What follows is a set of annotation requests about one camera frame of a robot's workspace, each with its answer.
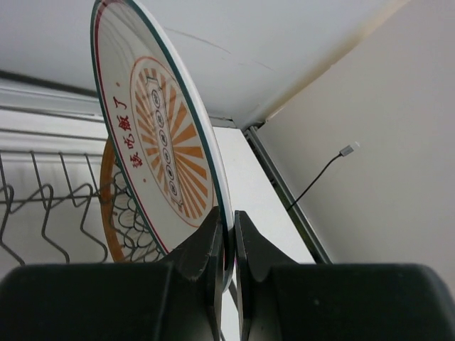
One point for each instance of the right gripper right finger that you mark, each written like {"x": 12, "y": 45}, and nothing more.
{"x": 267, "y": 286}

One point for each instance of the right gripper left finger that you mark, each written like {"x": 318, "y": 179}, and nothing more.
{"x": 194, "y": 284}

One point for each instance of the flower pattern plate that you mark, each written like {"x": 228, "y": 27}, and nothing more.
{"x": 128, "y": 238}

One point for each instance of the orange sunburst plate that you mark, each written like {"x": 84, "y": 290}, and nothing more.
{"x": 159, "y": 128}

